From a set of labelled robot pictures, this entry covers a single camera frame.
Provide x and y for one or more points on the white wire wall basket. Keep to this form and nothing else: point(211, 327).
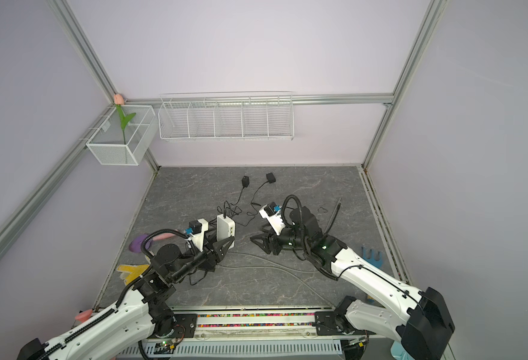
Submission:
point(245, 115)

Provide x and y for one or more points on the artificial tulip flower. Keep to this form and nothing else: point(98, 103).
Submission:
point(124, 118)

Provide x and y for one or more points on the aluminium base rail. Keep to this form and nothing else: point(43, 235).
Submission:
point(323, 322)

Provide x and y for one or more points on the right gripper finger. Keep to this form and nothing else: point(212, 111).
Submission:
point(265, 245)
point(261, 239)

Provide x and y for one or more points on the light blue toy scoop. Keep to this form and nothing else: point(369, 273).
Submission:
point(399, 353)

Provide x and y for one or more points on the white mesh box basket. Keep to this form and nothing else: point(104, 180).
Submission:
point(106, 143)

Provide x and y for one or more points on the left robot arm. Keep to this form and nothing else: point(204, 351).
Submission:
point(140, 311)

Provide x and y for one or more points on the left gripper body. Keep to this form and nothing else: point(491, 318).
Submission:
point(198, 257)

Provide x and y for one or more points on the black power adapter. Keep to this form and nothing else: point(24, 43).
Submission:
point(230, 209)
point(270, 179)

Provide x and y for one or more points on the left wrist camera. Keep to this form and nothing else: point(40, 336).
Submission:
point(196, 233)

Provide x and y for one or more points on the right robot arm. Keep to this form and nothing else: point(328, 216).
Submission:
point(419, 319)

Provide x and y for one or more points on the blue yellow toy rake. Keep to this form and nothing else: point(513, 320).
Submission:
point(374, 257)

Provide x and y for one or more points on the purple pink toy shovel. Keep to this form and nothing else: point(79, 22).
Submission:
point(135, 245)

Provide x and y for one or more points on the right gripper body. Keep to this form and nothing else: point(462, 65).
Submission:
point(289, 240)

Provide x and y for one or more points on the pink watering can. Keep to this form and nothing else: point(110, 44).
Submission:
point(83, 316)

